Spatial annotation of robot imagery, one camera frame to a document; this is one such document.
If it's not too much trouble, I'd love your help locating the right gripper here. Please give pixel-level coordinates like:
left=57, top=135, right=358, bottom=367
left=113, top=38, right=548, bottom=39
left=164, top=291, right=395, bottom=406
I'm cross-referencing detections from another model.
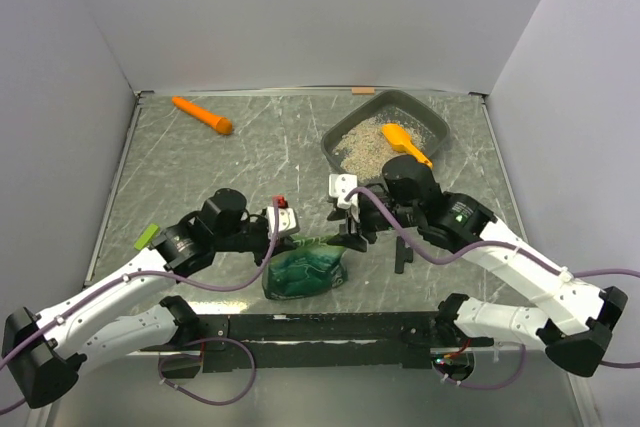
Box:
left=326, top=193, right=421, bottom=253

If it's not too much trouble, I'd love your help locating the green litter bag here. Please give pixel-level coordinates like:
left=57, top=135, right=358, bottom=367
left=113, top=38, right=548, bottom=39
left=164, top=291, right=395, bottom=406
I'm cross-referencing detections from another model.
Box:
left=262, top=236, right=348, bottom=301

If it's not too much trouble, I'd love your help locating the black T-shaped part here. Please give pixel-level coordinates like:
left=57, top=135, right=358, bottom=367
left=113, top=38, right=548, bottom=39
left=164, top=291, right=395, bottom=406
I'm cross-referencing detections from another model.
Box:
left=394, top=236, right=414, bottom=274

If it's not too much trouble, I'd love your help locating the yellow plastic scoop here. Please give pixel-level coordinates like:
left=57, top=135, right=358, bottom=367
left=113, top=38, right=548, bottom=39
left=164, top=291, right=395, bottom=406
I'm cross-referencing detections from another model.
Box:
left=381, top=123, right=433, bottom=168

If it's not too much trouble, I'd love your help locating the grey litter box tray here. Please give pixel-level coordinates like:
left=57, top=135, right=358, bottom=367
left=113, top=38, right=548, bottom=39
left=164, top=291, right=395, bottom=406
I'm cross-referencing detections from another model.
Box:
left=321, top=90, right=450, bottom=184

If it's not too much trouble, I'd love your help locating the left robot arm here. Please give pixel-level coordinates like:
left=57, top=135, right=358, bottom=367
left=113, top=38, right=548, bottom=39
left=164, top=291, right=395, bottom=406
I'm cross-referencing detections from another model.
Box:
left=1, top=188, right=300, bottom=409

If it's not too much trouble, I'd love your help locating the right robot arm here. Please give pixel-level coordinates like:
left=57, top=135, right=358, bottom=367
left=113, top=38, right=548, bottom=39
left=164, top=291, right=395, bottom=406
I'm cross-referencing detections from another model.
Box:
left=328, top=155, right=628, bottom=377

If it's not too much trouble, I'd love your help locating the litter granules pile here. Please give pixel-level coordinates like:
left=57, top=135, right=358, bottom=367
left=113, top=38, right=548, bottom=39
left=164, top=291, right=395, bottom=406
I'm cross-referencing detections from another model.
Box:
left=322, top=114, right=437, bottom=181

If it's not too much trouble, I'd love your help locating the black base bar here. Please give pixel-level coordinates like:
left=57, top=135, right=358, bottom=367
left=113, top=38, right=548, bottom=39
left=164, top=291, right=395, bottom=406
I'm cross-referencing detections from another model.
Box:
left=150, top=312, right=493, bottom=373

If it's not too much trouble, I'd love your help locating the orange carrot toy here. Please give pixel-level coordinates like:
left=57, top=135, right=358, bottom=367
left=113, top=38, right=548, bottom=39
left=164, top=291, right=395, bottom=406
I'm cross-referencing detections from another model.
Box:
left=172, top=97, right=233, bottom=135

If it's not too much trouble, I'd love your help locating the green rectangular block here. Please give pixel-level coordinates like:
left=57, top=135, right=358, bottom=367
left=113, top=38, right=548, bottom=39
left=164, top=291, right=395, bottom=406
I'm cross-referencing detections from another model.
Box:
left=134, top=223, right=161, bottom=251

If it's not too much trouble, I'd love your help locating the brown tape piece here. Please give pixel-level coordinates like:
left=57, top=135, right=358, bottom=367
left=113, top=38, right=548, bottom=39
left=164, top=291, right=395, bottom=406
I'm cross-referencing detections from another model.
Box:
left=351, top=87, right=376, bottom=95

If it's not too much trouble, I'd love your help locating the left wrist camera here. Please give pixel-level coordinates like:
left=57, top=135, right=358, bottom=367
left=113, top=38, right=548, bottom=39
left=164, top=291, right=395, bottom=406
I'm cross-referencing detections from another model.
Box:
left=266, top=195, right=300, bottom=238

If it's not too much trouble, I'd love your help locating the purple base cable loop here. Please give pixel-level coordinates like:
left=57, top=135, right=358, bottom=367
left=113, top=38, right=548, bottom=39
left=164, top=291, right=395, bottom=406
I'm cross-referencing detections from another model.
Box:
left=157, top=336, right=257, bottom=407

